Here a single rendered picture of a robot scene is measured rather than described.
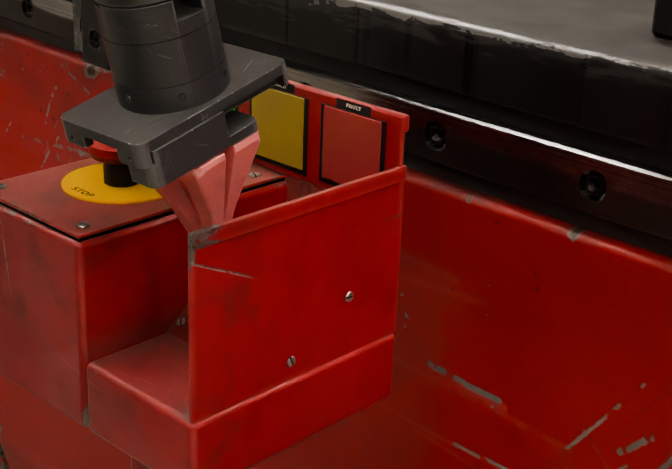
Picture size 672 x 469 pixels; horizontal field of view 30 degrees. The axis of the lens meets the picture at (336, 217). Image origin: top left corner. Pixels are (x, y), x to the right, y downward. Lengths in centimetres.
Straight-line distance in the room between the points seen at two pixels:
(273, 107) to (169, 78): 17
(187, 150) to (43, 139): 58
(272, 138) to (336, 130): 6
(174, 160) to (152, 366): 15
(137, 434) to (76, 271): 9
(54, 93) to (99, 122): 53
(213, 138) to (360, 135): 13
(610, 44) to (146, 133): 29
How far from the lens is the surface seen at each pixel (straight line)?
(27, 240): 73
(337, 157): 74
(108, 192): 75
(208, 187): 63
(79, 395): 73
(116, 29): 61
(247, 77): 64
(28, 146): 121
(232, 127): 64
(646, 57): 72
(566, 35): 76
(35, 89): 118
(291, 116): 76
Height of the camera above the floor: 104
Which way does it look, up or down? 21 degrees down
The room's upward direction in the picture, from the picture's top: 2 degrees clockwise
